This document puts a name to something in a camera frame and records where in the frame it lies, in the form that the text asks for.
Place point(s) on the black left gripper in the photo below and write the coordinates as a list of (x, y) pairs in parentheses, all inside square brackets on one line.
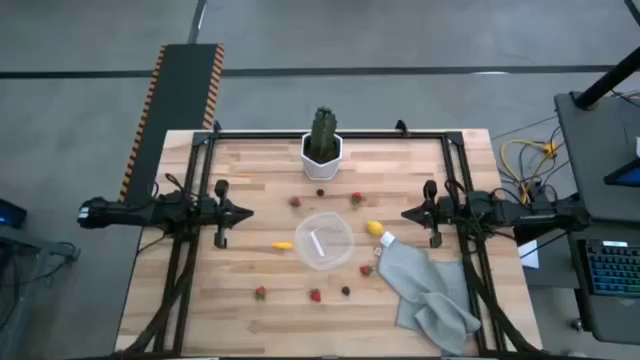
[(220, 212)]

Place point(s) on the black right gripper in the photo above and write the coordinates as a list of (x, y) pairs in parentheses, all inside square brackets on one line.
[(437, 212)]

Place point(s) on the yellow toy lemon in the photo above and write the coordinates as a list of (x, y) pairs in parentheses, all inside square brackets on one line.
[(375, 228)]

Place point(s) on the yellow toy banana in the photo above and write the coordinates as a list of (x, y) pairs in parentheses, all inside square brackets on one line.
[(282, 245)]

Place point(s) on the red toy strawberry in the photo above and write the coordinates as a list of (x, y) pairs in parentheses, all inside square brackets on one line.
[(294, 202), (366, 270), (260, 293), (356, 198), (315, 295)]

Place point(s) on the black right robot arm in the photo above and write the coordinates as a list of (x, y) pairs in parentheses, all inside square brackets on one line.
[(540, 215)]

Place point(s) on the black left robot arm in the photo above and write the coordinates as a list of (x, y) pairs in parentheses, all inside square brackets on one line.
[(125, 214)]

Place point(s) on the clear plastic tupperware container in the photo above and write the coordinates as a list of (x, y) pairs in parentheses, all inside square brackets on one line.
[(335, 250)]

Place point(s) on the grey cloth towel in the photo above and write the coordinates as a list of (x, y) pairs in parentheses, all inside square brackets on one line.
[(415, 280)]

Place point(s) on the white hexagonal plant pot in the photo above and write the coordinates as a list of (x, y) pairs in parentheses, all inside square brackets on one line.
[(321, 171)]

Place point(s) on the green cactus plant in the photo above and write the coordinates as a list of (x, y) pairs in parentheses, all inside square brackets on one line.
[(324, 132)]

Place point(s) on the white paper sheet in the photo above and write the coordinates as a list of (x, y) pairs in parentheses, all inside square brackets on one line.
[(531, 255)]

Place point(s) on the black hazard-striped floor ramp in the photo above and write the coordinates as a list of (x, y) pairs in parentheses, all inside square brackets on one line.
[(175, 100)]

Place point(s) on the grey cart top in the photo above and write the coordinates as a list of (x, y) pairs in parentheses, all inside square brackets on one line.
[(595, 165)]

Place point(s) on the grey castor wheel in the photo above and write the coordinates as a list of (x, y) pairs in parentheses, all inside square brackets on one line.
[(576, 324)]

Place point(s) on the backlit black keyboard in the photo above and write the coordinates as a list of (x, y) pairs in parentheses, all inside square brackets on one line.
[(612, 267)]

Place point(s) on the grey metal stand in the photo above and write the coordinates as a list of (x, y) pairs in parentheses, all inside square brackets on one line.
[(30, 245)]

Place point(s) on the laptop with blue screen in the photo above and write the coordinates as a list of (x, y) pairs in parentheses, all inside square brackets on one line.
[(627, 176)]

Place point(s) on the grey keyboard desk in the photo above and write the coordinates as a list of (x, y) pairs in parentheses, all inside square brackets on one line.
[(615, 320)]

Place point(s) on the black device with blue light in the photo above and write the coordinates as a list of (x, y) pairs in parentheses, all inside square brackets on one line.
[(10, 215)]

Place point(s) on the black pole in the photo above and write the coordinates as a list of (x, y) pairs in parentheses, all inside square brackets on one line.
[(607, 80)]

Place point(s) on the black aluminium rig frame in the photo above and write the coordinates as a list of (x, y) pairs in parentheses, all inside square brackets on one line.
[(260, 135)]

